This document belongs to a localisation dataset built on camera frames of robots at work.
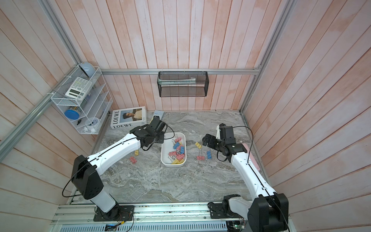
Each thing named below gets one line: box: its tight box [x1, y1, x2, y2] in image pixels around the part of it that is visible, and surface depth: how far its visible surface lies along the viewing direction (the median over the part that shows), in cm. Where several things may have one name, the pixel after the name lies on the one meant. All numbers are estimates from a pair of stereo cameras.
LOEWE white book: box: [110, 106, 148, 130], surface depth 113 cm
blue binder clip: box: [206, 150, 213, 160], surface depth 97 cm
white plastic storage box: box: [160, 131, 187, 168], surface depth 96 cm
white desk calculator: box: [64, 76, 93, 101], surface depth 78 cm
